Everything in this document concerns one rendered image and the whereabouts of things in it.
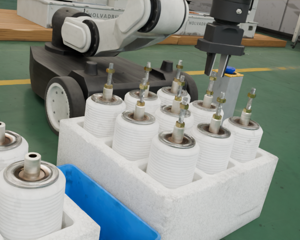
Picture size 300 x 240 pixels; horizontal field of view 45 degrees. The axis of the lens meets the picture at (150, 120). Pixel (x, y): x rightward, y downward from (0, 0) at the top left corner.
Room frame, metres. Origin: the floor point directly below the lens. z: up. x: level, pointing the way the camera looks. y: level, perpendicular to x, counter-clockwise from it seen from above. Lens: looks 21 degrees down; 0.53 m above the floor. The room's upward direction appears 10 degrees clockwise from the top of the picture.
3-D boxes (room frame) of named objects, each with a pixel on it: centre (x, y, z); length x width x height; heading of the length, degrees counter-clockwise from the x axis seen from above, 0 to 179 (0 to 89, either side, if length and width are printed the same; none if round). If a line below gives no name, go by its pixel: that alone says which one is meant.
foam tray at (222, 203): (0.82, -0.06, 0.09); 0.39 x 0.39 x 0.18; 46
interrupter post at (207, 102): (0.91, -0.14, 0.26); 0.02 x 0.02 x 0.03
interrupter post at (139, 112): (0.74, 0.03, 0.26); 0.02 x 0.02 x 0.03
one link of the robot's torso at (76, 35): (1.50, 0.28, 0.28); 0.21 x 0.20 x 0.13; 44
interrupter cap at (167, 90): (0.99, -0.05, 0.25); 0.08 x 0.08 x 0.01
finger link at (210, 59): (0.90, -0.12, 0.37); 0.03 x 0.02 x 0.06; 21
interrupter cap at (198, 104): (0.91, -0.14, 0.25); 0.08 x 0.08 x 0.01
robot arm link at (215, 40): (0.91, -0.14, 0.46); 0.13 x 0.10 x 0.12; 111
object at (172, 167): (0.66, -0.06, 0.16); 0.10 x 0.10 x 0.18
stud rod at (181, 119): (0.66, -0.06, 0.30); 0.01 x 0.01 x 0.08
